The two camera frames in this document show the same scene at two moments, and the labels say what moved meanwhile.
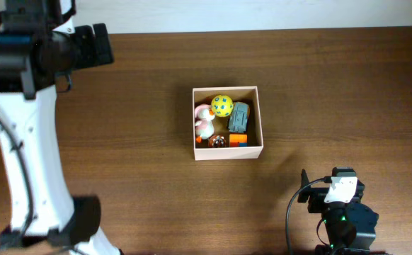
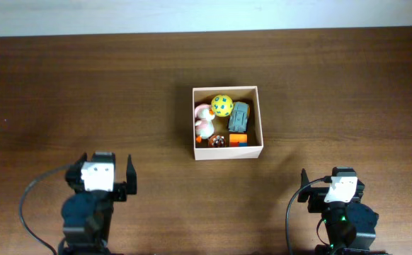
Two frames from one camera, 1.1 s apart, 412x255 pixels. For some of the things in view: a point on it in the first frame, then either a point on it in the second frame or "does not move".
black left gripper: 103,55 → 122,188
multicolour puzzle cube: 238,140 does not move
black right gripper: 317,197 does not move
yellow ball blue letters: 221,105 does not move
